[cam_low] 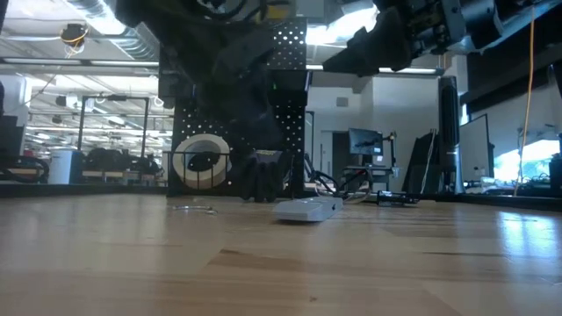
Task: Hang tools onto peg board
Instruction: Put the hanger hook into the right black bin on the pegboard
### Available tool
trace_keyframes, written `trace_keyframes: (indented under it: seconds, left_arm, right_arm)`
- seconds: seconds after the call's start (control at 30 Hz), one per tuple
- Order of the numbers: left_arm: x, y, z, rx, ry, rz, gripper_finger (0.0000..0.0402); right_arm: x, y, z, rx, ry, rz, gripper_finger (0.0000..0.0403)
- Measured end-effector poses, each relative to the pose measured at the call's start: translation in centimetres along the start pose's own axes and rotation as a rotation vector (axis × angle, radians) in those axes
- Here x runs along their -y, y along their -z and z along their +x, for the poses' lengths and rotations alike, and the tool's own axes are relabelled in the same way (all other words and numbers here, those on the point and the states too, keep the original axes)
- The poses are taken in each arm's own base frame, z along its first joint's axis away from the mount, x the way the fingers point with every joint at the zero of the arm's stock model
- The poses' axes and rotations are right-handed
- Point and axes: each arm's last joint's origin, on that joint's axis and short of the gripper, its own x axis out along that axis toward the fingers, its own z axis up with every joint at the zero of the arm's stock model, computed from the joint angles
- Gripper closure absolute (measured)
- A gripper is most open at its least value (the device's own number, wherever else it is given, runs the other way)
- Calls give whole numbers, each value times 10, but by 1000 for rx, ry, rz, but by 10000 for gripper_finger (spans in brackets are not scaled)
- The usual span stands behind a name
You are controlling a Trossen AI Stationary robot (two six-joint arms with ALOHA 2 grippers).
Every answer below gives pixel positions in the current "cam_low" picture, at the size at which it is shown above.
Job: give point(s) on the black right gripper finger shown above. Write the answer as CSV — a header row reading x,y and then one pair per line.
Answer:
x,y
355,59
395,39

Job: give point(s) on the white tape roll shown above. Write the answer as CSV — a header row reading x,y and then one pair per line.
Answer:
x,y
182,162

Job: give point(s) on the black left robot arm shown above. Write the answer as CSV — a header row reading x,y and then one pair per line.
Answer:
x,y
175,22

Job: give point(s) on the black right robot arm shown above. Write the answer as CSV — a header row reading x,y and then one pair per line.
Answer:
x,y
480,22

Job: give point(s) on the silver metal peg hook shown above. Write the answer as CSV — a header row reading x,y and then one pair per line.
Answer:
x,y
193,207

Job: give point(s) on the black metal pegboard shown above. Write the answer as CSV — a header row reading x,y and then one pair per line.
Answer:
x,y
292,39

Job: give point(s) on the tall black pegboard bin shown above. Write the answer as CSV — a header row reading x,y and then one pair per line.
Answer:
x,y
169,83

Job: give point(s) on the computer monitor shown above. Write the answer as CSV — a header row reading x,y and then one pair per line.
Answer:
x,y
365,141

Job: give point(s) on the black tower column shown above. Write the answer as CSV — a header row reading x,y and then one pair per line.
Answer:
x,y
450,123

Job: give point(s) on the black work glove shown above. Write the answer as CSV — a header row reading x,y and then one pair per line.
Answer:
x,y
263,177

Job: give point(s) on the black leaning panel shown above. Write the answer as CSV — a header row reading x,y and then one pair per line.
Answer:
x,y
419,162

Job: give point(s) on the white standing panel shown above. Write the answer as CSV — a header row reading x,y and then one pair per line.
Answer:
x,y
474,149

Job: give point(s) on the black C-clamp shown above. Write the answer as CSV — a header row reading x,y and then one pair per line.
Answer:
x,y
395,198

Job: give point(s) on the white flat device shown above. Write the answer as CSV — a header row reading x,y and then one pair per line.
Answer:
x,y
303,210

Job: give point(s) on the black ceiling-hung device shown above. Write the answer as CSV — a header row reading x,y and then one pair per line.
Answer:
x,y
72,35

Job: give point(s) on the black stand frame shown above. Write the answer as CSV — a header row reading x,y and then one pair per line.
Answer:
x,y
81,123

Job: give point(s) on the black aluminium table frame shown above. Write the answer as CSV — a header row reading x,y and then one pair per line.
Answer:
x,y
483,201

